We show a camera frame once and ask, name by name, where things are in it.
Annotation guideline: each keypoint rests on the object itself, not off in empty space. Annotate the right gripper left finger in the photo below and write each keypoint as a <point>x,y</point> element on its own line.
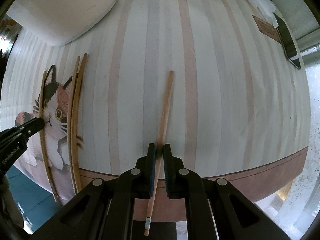
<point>120,194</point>

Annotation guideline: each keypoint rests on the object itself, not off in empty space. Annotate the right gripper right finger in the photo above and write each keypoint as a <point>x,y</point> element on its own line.
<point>182,183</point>

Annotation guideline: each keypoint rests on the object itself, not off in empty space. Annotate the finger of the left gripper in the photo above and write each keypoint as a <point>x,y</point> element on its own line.
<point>27,129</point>

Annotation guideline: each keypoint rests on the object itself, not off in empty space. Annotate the wooden chopstick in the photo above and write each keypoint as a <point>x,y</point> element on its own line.
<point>75,110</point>
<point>160,142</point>
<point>69,120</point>
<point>44,146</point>

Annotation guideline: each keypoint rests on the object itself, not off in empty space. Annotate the blue cabinet door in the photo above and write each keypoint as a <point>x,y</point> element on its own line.
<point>35,204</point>

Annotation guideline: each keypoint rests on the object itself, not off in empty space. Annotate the beige round utensil holder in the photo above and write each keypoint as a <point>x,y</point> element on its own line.
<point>58,22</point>

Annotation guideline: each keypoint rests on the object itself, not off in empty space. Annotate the striped cat table mat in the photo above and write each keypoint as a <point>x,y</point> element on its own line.
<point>239,109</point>

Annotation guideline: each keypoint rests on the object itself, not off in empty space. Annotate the black smartphone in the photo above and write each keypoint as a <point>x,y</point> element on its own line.
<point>287,43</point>

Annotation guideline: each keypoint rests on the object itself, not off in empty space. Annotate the brown small card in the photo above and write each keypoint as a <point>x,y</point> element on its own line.
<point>267,29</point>

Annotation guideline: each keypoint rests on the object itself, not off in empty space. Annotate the white crumpled tissue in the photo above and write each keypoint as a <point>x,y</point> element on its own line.
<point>267,9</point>

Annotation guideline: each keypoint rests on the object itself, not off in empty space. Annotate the fruit cartoon wall sticker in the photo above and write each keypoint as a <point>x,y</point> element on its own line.
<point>7,25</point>

